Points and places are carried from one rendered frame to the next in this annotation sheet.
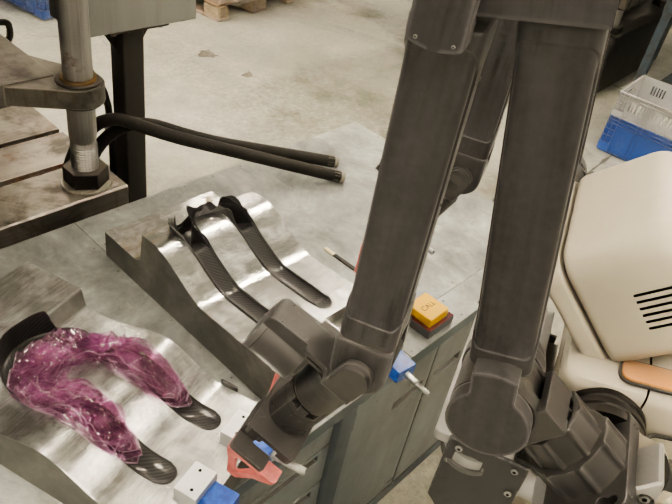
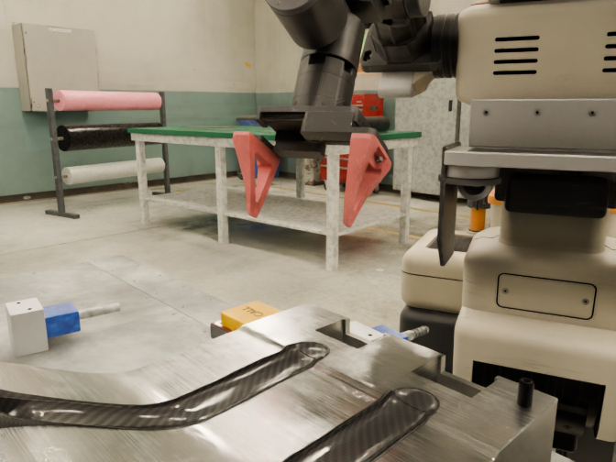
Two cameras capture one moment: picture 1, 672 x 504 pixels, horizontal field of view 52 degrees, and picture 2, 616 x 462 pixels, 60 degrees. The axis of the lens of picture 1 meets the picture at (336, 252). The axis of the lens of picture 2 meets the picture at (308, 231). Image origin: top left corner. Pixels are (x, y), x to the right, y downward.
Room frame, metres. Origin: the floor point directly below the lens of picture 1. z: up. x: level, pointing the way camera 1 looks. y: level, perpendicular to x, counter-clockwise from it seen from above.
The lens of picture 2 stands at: (0.85, 0.42, 1.09)
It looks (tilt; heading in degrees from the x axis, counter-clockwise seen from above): 13 degrees down; 280
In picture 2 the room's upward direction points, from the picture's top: straight up
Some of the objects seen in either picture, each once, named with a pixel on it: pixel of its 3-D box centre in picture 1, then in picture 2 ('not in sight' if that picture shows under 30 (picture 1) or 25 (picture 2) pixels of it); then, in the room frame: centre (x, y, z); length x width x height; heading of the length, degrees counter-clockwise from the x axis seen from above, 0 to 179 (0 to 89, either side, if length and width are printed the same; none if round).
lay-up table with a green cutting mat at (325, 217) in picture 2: not in sight; (262, 175); (1.99, -4.00, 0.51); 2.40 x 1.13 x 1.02; 149
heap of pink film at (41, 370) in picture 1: (94, 375); not in sight; (0.65, 0.32, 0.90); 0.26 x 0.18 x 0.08; 70
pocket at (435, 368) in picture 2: not in sight; (454, 395); (0.80, 0.03, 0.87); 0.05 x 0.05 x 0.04; 53
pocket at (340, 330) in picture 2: (343, 326); (352, 350); (0.89, -0.04, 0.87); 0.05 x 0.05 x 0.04; 53
